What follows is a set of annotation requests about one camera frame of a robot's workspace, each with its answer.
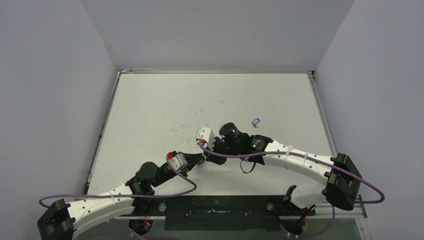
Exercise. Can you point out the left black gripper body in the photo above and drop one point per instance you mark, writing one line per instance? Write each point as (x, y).
(165, 176)

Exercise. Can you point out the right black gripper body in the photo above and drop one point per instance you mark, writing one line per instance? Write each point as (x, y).
(216, 151)

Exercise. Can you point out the clear plastic keyring holder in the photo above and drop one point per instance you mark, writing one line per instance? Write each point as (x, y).
(201, 160)

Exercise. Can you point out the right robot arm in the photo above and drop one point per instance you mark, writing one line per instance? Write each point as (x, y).
(336, 178)

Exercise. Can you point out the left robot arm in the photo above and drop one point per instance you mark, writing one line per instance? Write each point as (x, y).
(66, 220)

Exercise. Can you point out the blue tagged key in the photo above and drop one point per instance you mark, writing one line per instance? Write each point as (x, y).
(255, 122)

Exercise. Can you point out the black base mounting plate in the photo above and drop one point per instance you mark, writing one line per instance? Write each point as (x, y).
(218, 213)

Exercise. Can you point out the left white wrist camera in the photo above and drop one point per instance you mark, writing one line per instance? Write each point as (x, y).
(177, 161)

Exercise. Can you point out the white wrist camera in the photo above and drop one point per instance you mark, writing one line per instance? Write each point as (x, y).
(206, 137)
(177, 161)

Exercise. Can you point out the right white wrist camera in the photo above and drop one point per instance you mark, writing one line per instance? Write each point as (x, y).
(206, 137)

